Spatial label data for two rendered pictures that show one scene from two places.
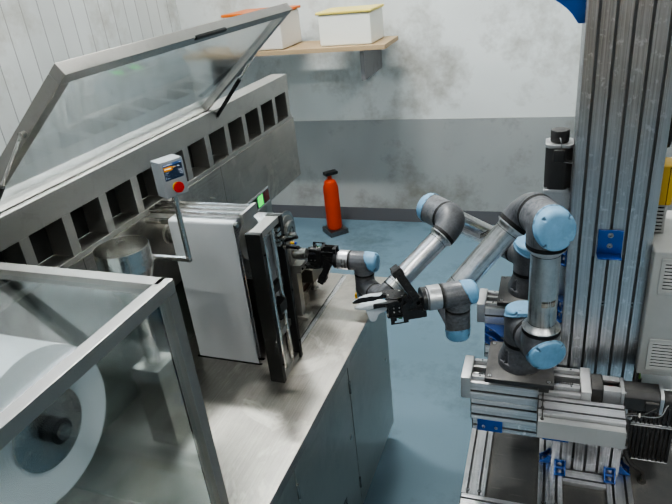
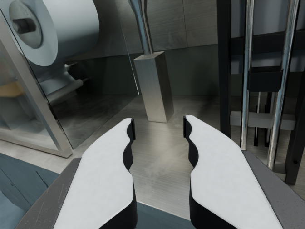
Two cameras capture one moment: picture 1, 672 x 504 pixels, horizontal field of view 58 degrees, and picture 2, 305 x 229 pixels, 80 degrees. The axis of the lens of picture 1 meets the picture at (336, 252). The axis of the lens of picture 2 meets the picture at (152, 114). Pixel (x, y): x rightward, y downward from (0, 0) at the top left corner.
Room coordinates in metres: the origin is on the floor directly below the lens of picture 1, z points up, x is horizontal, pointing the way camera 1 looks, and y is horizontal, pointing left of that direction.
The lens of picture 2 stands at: (1.52, -0.16, 1.30)
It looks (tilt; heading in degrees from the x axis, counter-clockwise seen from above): 28 degrees down; 101
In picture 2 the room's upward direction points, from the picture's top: 13 degrees counter-clockwise
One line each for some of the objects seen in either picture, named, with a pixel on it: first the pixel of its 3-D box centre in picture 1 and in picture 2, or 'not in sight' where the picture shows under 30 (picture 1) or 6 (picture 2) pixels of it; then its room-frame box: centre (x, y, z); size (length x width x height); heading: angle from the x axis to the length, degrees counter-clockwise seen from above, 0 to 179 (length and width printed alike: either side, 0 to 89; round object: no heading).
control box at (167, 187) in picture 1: (171, 176); not in sight; (1.55, 0.41, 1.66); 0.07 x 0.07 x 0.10; 42
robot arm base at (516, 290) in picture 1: (527, 279); not in sight; (2.14, -0.77, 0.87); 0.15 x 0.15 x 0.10
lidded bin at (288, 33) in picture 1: (263, 28); not in sight; (4.81, 0.35, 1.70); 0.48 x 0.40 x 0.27; 69
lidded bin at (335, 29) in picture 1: (351, 25); not in sight; (4.57, -0.29, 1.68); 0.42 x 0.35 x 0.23; 69
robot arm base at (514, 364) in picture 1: (520, 349); not in sight; (1.68, -0.60, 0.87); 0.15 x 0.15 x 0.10
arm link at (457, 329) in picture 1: (455, 319); not in sight; (1.54, -0.34, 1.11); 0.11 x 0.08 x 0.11; 5
